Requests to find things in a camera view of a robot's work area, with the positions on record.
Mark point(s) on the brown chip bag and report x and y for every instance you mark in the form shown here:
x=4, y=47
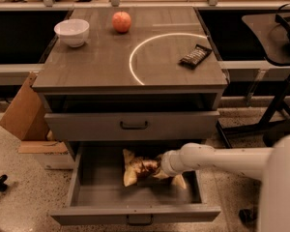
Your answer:
x=140, y=167

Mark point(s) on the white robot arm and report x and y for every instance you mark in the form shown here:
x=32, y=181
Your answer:
x=270, y=165

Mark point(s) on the grey upper drawer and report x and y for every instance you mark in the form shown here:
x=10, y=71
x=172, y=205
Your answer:
x=132, y=126

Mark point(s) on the grey drawer cabinet with counter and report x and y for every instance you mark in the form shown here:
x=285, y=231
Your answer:
x=134, y=72

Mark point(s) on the grey open middle drawer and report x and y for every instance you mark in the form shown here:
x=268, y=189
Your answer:
x=97, y=194

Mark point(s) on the black snack bar wrapper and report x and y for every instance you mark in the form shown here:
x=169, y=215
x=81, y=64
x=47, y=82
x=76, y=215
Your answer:
x=195, y=57

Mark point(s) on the red apple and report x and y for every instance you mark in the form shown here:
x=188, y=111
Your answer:
x=121, y=22

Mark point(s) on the white bowl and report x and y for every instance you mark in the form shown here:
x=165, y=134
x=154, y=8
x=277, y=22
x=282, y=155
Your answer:
x=72, y=32

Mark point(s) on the brown cardboard box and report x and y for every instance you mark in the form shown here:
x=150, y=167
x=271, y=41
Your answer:
x=24, y=119

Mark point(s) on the dark side table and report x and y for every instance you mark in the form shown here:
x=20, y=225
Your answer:
x=273, y=32

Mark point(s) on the black chair caster at left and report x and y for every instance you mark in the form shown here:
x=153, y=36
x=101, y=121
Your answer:
x=3, y=185

